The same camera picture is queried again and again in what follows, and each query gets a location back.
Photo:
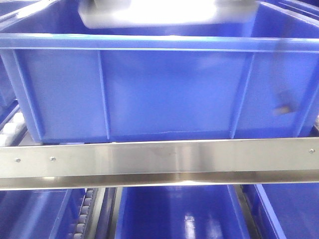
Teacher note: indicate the silver ribbed metal tray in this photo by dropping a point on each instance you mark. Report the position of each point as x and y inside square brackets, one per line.
[97, 14]

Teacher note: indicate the blue target box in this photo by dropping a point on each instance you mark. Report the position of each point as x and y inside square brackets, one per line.
[258, 79]

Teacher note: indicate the lower blue bin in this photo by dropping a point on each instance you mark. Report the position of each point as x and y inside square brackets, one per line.
[180, 212]

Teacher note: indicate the steel front rack beam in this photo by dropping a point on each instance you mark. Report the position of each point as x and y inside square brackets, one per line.
[189, 162]

